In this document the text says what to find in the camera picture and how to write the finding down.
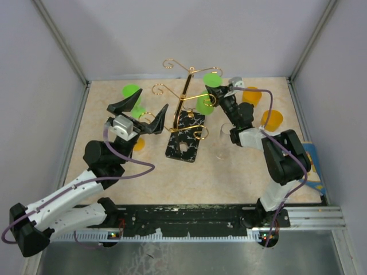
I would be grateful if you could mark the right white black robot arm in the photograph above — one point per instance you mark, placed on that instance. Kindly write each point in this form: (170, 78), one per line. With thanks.
(285, 156)

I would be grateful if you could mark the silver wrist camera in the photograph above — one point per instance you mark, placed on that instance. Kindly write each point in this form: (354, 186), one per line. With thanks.
(235, 82)
(123, 127)

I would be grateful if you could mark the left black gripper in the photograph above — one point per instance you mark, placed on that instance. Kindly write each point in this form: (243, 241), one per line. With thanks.
(156, 126)

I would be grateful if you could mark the black mounting rail base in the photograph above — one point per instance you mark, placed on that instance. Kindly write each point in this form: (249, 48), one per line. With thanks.
(196, 221)

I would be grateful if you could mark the orange plastic wine glass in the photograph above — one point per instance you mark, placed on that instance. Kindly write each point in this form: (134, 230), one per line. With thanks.
(252, 96)
(140, 144)
(271, 121)

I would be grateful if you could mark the orange plastic wine glass right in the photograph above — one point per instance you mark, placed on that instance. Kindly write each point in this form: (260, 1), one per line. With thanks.
(271, 121)

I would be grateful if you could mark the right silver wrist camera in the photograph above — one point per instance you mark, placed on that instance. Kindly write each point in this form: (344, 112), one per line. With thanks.
(235, 82)

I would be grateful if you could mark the orange plastic wine glass left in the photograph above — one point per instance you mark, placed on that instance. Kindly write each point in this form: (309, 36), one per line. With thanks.
(140, 144)

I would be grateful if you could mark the clear wine glass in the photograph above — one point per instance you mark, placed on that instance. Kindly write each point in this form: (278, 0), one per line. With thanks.
(224, 141)

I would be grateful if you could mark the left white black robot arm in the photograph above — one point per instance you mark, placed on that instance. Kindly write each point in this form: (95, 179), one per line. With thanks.
(36, 225)

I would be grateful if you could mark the blue yellow picture board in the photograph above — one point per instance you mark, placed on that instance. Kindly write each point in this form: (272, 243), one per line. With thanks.
(314, 180)

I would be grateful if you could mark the orange plastic wine glass back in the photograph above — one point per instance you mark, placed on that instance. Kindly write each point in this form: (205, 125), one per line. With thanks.
(252, 96)

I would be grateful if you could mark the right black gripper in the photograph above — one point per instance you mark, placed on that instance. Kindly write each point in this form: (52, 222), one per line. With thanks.
(217, 94)

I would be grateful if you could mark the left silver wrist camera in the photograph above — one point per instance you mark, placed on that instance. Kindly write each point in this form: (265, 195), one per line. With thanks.
(123, 127)

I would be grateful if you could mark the green plastic wine glass front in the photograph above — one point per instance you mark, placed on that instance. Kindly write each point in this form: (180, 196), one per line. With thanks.
(207, 94)

